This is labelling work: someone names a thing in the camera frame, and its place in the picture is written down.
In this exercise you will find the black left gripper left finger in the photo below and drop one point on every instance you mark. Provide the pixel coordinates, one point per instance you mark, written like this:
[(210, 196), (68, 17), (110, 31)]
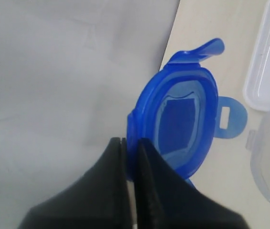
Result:
[(98, 200)]

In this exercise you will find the blue plastic container lid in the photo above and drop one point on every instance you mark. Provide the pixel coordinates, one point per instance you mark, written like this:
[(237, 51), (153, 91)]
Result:
[(181, 112)]

